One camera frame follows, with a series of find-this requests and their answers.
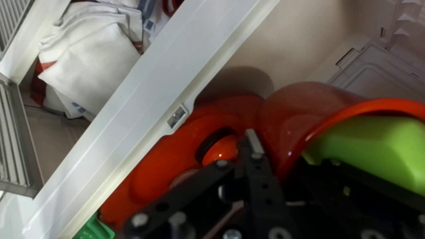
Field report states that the white three-tier cabinet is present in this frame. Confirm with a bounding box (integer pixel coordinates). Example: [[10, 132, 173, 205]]
[[0, 0, 425, 239]]

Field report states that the green object inside mug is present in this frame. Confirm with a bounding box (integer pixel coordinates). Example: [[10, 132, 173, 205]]
[[302, 116, 425, 196]]

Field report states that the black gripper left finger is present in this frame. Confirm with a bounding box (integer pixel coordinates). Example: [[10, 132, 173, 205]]
[[121, 161, 234, 239]]

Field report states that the red mug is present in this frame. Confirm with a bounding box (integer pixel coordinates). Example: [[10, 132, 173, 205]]
[[100, 83, 425, 232]]

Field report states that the white folded cloth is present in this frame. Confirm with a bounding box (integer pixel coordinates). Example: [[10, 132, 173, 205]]
[[39, 0, 144, 119]]

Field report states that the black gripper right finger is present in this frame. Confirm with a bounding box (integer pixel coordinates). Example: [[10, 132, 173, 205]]
[[238, 129, 300, 239]]

